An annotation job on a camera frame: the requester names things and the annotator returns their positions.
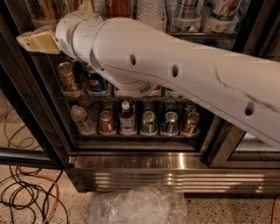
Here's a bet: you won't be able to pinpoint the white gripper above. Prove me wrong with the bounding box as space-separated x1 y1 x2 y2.
16 1 104 63

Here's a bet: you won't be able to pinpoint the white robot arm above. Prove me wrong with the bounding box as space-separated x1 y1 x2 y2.
17 10 280 148

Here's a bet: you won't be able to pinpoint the gold tall can top shelf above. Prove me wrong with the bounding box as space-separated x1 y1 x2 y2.
26 0 67 20

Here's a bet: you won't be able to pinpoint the gold brown can front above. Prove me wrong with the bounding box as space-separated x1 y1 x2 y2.
57 61 81 92

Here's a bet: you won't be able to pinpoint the orange can top shelf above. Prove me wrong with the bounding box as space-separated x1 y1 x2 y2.
105 0 131 18

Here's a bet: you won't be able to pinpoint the blue pepsi can front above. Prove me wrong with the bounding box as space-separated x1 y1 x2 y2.
86 65 109 92

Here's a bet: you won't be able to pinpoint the red can bottom front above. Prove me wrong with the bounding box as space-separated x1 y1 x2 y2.
99 110 116 133

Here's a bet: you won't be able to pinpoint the open glass fridge door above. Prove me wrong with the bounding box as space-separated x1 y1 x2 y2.
0 31 68 170

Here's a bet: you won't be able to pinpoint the silver can top shelf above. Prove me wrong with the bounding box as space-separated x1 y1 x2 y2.
175 0 198 18

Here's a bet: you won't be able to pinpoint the green soda can front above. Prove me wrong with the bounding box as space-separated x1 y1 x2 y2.
166 88 182 98

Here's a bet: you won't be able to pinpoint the green can bottom front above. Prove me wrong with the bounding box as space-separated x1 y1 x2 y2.
141 110 156 134

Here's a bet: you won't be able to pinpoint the blue can bottom front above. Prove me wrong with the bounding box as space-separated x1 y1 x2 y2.
161 111 179 135

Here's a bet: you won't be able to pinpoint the stainless steel fridge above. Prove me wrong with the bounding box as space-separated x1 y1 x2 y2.
0 0 280 194

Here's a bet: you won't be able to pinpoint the white green can top right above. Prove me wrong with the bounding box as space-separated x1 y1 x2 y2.
210 0 241 21

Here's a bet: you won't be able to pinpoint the copper can bottom front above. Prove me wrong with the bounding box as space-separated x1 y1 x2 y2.
182 112 200 134

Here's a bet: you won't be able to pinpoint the clear water bottle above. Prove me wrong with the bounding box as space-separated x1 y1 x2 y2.
70 105 95 136

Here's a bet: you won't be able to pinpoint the dark juice bottle white cap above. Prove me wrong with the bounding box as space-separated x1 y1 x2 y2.
119 101 136 136

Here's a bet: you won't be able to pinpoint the clear plastic bag bin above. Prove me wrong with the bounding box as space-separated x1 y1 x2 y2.
89 185 187 224

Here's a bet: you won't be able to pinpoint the orange cable on floor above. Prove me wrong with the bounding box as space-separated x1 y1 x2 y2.
17 165 60 224

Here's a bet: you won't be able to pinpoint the black cables on floor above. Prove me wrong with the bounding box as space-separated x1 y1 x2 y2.
0 164 69 224

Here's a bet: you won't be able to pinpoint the orange cable right floor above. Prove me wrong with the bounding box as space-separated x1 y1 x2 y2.
270 194 280 224

